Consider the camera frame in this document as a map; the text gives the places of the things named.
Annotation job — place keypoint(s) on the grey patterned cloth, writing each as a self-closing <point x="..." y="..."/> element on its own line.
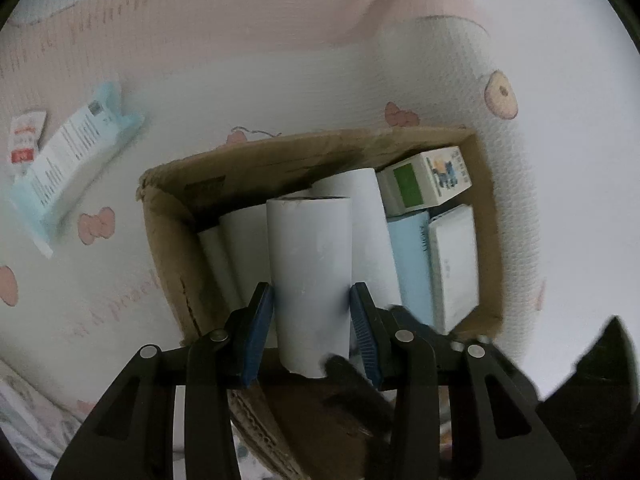
<point x="25" y="420"/>

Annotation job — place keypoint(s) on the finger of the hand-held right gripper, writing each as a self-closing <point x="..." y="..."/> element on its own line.
<point x="415" y="321"/>
<point x="350" y="375"/>

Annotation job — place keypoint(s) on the light blue wipes packet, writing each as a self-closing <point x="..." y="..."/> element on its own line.
<point x="70" y="160"/>

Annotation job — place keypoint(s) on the white spiral notebook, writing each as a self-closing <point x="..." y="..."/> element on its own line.
<point x="452" y="260"/>

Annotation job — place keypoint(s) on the light blue notebook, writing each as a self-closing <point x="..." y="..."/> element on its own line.
<point x="407" y="260"/>

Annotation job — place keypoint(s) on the white carton with cartoon print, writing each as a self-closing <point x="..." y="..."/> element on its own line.
<point x="415" y="185"/>

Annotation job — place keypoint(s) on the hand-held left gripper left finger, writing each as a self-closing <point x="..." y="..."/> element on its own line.
<point x="257" y="330"/>

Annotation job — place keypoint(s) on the white and red spout pouch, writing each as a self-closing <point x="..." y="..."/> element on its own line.
<point x="25" y="135"/>

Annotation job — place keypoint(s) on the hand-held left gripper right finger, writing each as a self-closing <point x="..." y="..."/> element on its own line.
<point x="365" y="335"/>

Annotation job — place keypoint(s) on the pink and white printed blanket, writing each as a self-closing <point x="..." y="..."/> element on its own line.
<point x="300" y="80"/>

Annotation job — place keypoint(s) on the brown cardboard box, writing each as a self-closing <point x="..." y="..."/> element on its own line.
<point x="280" y="160"/>

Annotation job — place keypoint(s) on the white paper roll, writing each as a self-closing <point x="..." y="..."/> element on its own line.
<point x="370" y="240"/>
<point x="310" y="270"/>
<point x="245" y="250"/>

